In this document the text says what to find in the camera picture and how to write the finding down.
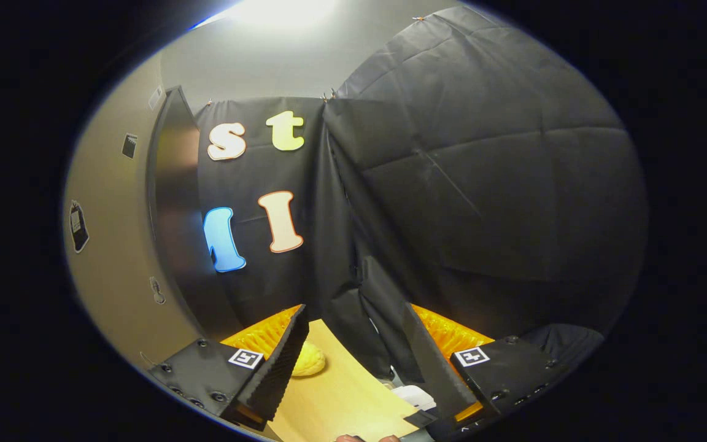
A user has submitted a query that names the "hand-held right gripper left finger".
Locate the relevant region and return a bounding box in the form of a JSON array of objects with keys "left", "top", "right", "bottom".
[{"left": 145, "top": 304, "right": 310, "bottom": 430}]

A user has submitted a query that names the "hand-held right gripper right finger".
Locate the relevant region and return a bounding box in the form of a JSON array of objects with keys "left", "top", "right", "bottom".
[{"left": 403, "top": 302, "right": 569, "bottom": 432}]

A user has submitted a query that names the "grey cabinet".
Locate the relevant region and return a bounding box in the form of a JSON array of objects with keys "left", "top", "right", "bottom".
[{"left": 147, "top": 86, "right": 245, "bottom": 341}]

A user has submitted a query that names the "white plastic object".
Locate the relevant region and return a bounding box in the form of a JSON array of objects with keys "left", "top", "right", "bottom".
[{"left": 390, "top": 384, "right": 438, "bottom": 411}]

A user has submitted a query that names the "black backdrop cloth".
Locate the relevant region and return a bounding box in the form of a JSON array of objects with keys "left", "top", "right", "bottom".
[{"left": 194, "top": 6, "right": 649, "bottom": 381}]

